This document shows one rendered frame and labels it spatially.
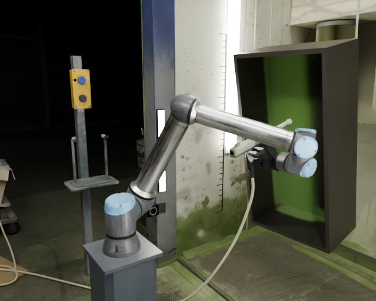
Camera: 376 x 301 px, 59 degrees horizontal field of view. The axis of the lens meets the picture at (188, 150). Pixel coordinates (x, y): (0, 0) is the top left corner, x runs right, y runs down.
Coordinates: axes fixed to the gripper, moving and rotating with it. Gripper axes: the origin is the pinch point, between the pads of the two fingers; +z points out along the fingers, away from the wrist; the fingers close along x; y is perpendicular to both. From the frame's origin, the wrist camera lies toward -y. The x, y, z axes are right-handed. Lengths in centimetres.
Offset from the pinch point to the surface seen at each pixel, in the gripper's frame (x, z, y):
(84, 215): -62, 112, 51
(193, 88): 43, 87, -14
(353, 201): 59, -27, 58
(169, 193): -2, 86, 56
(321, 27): 166, 49, -31
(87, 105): -33, 109, -25
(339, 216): 42, -28, 58
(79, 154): -48, 114, 6
